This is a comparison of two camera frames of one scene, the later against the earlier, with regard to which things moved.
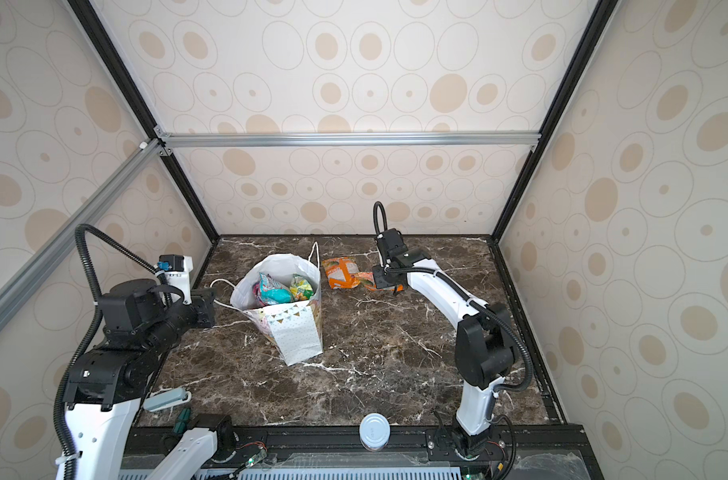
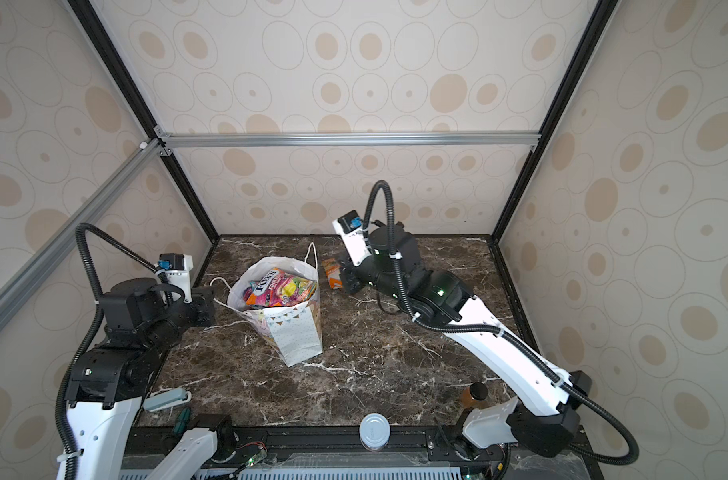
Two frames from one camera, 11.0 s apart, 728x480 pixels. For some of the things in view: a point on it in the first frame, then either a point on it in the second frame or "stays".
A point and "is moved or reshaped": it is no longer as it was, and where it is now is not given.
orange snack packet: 341,272 stays
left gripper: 205,297 stays
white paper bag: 293,328 stays
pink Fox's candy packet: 367,279 is moved or reshaped
